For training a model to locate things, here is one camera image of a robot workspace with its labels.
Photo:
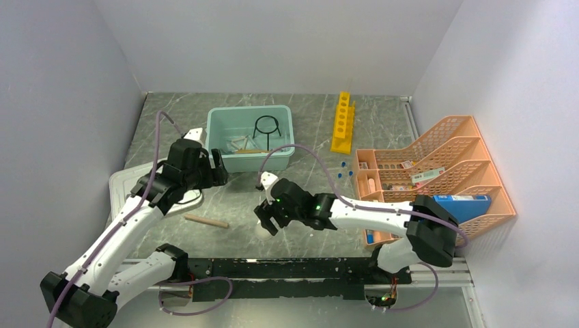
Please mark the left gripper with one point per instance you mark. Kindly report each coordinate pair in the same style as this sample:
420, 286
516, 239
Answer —
216, 175

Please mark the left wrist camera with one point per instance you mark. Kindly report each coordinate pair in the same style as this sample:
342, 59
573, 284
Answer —
196, 134

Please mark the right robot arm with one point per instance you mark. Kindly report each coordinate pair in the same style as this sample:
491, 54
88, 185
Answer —
425, 231

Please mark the blue binder folder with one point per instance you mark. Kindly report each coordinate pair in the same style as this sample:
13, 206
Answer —
464, 207

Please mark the black wire ring stand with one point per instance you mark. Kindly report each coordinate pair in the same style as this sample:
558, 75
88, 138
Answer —
267, 126

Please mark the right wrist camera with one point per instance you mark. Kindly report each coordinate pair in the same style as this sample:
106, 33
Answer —
265, 183

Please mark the amber rubber tubing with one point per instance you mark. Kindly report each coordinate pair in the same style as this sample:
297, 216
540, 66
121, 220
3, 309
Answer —
254, 151

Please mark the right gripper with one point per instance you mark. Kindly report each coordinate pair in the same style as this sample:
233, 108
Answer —
264, 212

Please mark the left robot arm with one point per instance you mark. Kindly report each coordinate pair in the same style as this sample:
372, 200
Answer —
91, 291

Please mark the yellow test tube rack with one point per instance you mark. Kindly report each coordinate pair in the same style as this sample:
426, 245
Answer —
341, 141

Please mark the orange mesh file organizer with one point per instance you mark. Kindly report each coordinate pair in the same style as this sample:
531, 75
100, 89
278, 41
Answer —
451, 158

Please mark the white round watch glass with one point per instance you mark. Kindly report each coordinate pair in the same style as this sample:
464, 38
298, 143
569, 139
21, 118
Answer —
262, 233

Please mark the wooden dowel rod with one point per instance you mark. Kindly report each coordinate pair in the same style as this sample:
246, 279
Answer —
206, 221

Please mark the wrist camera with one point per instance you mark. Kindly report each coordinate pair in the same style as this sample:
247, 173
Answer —
196, 134
265, 183

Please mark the white plastic bin lid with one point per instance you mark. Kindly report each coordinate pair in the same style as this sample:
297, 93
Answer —
121, 183

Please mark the mint green plastic bin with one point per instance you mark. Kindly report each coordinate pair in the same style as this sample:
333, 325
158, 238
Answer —
228, 123

